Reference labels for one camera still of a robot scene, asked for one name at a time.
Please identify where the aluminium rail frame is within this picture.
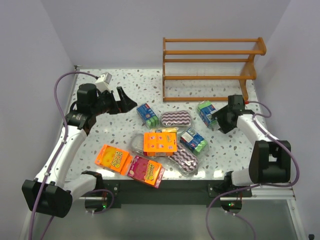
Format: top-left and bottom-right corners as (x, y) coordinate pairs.
(251, 186), (296, 200)

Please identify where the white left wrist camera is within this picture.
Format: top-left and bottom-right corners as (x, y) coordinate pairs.
(94, 72), (112, 92)

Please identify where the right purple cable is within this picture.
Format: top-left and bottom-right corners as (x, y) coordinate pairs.
(205, 99), (301, 240)

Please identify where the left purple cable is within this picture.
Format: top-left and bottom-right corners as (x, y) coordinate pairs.
(27, 70), (116, 240)

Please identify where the orange Scrub Mommy box back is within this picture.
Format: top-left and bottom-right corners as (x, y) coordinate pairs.
(143, 132), (178, 157)

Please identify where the orange Scrub Daddy box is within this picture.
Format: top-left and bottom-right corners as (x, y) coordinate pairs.
(95, 144), (133, 176)

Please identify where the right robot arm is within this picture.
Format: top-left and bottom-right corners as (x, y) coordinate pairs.
(212, 95), (291, 187)

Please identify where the orange wooden shelf rack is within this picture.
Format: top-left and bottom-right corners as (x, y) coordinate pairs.
(162, 37), (267, 101)

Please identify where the pink grey zigzag pack lower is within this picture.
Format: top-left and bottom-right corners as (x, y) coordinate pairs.
(168, 144), (199, 175)

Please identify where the pink Scrub Mommy box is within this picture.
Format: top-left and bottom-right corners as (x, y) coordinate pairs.
(127, 155), (166, 189)

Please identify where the pink grey zigzag sponge pack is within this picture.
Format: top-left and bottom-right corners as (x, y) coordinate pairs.
(160, 110), (192, 127)

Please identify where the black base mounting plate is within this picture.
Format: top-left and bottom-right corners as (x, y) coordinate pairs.
(84, 179), (253, 209)

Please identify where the purple cable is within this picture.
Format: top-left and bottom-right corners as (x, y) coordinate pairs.
(205, 99), (301, 240)
(27, 70), (116, 240)

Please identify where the yellow sponge pack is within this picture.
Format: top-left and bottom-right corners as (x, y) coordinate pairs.
(149, 127), (179, 134)

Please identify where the silver scourer pack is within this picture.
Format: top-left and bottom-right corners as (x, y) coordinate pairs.
(129, 133), (144, 155)

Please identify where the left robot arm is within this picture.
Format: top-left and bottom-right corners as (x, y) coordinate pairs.
(22, 83), (138, 218)

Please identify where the blue green sponge pack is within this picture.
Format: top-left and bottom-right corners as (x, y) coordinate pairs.
(136, 103), (160, 129)
(197, 100), (217, 129)
(179, 127), (208, 155)

